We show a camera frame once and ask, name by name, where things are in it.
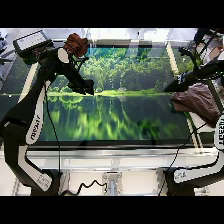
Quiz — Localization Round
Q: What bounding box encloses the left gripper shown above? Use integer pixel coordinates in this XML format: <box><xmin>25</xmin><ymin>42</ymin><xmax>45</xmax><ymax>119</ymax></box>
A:
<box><xmin>67</xmin><ymin>78</ymin><xmax>96</xmax><ymax>97</ymax></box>

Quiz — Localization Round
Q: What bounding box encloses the red-brown garment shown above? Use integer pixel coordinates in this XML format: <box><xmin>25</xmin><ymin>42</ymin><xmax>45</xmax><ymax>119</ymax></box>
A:
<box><xmin>63</xmin><ymin>32</ymin><xmax>90</xmax><ymax>60</ymax></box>

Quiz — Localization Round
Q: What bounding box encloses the brown garment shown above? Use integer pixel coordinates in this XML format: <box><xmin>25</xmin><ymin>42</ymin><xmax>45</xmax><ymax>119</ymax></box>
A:
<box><xmin>171</xmin><ymin>82</ymin><xmax>221</xmax><ymax>128</ymax></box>

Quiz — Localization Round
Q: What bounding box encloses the black cable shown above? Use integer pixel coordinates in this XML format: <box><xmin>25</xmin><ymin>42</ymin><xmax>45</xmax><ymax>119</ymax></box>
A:
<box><xmin>157</xmin><ymin>128</ymin><xmax>202</xmax><ymax>196</ymax></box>
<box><xmin>44</xmin><ymin>83</ymin><xmax>108</xmax><ymax>196</ymax></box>

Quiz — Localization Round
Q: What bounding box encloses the silver frame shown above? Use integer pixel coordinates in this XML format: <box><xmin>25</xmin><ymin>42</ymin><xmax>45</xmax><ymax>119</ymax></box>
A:
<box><xmin>0</xmin><ymin>143</ymin><xmax>224</xmax><ymax>196</ymax></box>

